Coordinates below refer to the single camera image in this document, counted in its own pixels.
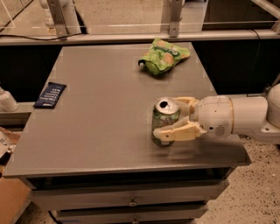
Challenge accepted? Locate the grey drawer cabinet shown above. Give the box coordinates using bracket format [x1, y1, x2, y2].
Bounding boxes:
[3, 42, 252, 224]

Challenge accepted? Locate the metal frame post right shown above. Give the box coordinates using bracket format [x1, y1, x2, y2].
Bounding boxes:
[169, 0, 183, 38]

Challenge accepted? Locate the metal frame post left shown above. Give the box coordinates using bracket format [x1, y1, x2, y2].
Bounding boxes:
[46, 0, 67, 39]

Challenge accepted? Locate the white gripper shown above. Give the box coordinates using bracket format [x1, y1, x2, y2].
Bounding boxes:
[153, 96, 233, 142]

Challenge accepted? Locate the upper grey drawer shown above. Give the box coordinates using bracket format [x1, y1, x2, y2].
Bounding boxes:
[29, 179, 229, 210]

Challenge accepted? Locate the cardboard box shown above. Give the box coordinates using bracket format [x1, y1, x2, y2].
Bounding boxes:
[0, 128, 30, 224]

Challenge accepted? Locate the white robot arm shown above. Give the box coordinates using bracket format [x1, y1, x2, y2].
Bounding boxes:
[152, 84, 280, 144]

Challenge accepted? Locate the black cable on rail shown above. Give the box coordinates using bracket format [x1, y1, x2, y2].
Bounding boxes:
[0, 27, 86, 41]

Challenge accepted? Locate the green chip bag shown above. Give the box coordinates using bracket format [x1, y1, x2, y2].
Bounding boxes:
[138, 38, 191, 75]

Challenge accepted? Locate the lower grey drawer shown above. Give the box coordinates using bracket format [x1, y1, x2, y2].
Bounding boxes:
[57, 204, 207, 224]

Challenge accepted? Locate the grey drawer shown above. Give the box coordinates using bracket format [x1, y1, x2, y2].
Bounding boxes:
[29, 179, 229, 210]
[57, 204, 207, 224]

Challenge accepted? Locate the green soda can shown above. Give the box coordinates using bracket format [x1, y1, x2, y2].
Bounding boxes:
[150, 96, 181, 147]

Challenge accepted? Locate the metal frame post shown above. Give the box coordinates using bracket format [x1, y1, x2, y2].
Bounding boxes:
[169, 0, 183, 38]
[46, 0, 67, 39]

